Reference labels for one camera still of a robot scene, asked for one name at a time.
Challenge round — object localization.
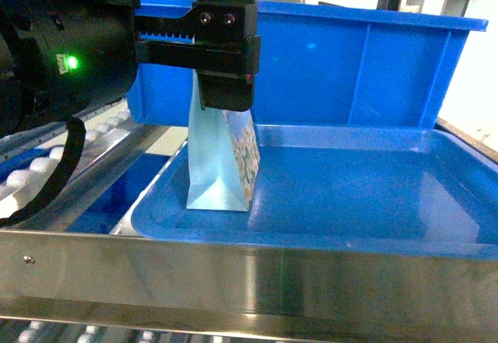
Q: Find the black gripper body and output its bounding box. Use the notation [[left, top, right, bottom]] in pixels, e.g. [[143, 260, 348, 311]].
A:
[[135, 0, 261, 110]]

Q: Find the flower gift bag light blue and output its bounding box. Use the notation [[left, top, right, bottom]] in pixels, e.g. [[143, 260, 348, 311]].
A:
[[187, 73, 261, 212]]

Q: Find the large blue plastic bin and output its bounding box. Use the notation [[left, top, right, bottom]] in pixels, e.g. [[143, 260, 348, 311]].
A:
[[131, 1, 497, 261]]

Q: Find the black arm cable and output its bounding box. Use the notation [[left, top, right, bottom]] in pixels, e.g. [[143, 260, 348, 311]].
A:
[[0, 114, 87, 228]]

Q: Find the steel shelf front rail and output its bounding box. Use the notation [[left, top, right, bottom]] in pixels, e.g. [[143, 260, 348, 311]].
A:
[[1, 230, 497, 342]]

